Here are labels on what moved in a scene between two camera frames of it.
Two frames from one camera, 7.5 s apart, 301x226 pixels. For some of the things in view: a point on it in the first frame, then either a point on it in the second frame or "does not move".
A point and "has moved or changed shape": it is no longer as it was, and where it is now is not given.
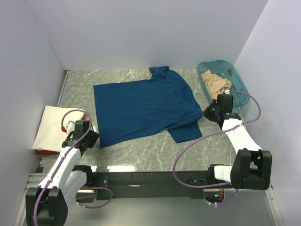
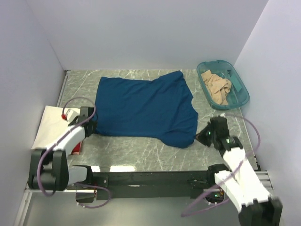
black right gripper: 206,111 to 200,135
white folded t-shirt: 51,133 does not move
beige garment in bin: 216,85 does not move
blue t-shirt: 131,110 has moved or changed shape
